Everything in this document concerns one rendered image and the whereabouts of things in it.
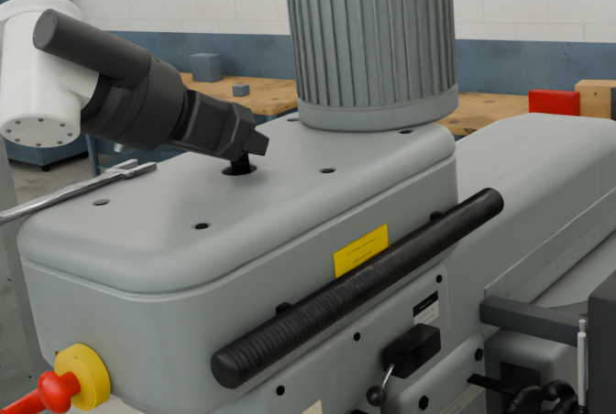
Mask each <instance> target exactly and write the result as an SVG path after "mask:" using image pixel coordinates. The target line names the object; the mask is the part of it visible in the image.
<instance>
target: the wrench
mask: <svg viewBox="0 0 616 414"><path fill-rule="evenodd" d="M155 169H157V164H156V163H155V162H149V163H146V164H143V165H141V166H138V160H137V159H131V160H129V161H126V162H123V163H121V164H118V165H115V166H113V167H112V168H110V169H106V170H105V171H104V174H101V175H99V176H96V177H93V178H90V179H88V180H84V181H82V182H79V183H76V184H74V185H71V186H69V187H67V188H64V189H61V190H59V191H54V192H53V193H50V194H47V195H44V196H42V197H39V198H37V199H35V200H32V201H29V202H25V203H22V204H20V205H18V206H15V207H13V208H10V209H7V210H5V211H2V212H0V225H2V224H4V223H8V222H11V221H14V220H15V219H18V218H20V217H23V216H26V215H28V214H31V213H33V212H37V211H39V210H42V209H44V208H47V207H50V206H51V205H54V204H56V203H59V202H63V201H66V200H68V199H70V198H73V197H75V196H78V195H80V194H83V193H86V192H87V191H91V190H94V189H97V188H99V187H102V186H104V185H106V184H109V183H111V182H114V181H116V180H120V179H125V180H129V179H132V178H134V177H138V176H140V175H143V174H145V173H148V172H150V171H152V170H155Z"/></svg>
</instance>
